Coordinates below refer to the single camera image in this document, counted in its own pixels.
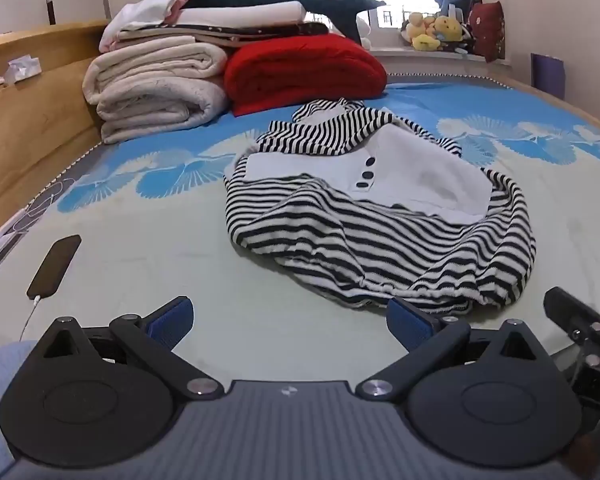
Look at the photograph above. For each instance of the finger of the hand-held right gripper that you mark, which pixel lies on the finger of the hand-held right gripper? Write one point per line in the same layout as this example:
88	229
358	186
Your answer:
572	312

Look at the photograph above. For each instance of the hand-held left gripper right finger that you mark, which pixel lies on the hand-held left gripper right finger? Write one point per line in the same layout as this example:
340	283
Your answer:
410	323

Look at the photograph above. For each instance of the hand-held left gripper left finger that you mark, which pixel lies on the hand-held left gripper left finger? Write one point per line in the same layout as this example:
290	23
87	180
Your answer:
172	319

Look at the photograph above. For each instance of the black white striped garment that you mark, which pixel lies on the black white striped garment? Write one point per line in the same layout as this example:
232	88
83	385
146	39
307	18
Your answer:
330	232

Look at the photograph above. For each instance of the blue floral bed sheet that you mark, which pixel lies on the blue floral bed sheet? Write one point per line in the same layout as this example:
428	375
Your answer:
130	240

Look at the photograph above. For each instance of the black smartphone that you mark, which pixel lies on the black smartphone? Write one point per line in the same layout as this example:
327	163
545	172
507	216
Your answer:
52	267

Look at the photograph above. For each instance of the cream folded quilt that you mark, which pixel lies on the cream folded quilt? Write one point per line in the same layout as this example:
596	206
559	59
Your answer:
155	85

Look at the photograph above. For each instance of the purple board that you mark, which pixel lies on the purple board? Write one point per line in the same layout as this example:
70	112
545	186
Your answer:
547	75

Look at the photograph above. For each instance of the wooden headboard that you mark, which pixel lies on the wooden headboard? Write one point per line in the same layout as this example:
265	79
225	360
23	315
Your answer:
30	120

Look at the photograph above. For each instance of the red folded blanket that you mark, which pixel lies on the red folded blanket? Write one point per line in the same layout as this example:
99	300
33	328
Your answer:
300	72

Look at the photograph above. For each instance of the tissue pack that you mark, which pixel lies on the tissue pack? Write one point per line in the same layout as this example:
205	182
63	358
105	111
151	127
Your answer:
24	67

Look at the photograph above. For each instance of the red cushion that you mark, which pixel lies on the red cushion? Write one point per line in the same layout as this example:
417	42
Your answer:
486	30

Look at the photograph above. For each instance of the heap of yellow plush toys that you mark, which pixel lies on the heap of yellow plush toys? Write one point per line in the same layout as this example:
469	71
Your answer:
447	27

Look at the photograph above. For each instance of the pink white folded cloth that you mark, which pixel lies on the pink white folded cloth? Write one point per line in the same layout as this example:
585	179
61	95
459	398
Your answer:
140	10

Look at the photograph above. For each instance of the white folded blanket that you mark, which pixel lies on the white folded blanket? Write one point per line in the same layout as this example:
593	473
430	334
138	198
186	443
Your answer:
240	14

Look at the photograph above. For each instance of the wooden bed side rail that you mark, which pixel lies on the wooden bed side rail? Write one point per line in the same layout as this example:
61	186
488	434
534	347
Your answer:
590	115

